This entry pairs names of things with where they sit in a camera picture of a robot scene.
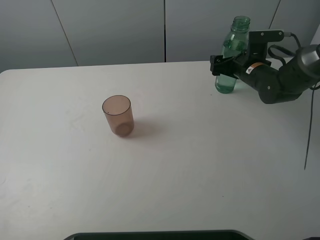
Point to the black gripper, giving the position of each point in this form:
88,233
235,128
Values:
246,66

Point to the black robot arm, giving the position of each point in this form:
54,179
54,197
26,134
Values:
286,84

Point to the pink translucent plastic cup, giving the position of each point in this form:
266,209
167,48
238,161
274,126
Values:
118,112

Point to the black tray edge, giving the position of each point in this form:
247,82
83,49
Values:
163,235

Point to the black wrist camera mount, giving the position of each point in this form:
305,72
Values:
258,41

